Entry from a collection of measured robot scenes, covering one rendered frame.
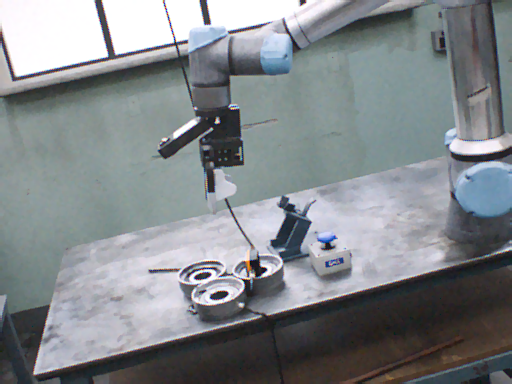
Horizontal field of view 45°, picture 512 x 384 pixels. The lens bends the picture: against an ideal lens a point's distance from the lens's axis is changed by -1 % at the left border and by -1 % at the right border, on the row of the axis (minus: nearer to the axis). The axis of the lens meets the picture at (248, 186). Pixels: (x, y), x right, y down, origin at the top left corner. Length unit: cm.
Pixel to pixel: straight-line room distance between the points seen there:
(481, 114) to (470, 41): 13
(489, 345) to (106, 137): 191
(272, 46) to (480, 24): 36
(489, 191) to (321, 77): 183
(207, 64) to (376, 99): 191
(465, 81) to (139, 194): 201
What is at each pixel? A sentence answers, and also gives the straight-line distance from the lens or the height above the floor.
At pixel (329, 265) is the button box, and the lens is 131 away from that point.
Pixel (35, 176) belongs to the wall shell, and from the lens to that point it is 293.
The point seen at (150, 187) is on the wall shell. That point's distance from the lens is 291.
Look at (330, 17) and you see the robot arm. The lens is 127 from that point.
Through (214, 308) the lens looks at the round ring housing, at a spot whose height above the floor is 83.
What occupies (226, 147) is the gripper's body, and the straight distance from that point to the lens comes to 123.
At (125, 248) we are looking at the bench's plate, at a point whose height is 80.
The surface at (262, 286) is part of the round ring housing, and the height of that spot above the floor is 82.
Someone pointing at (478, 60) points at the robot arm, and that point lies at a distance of 115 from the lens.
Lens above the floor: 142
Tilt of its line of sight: 19 degrees down
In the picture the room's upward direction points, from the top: 11 degrees counter-clockwise
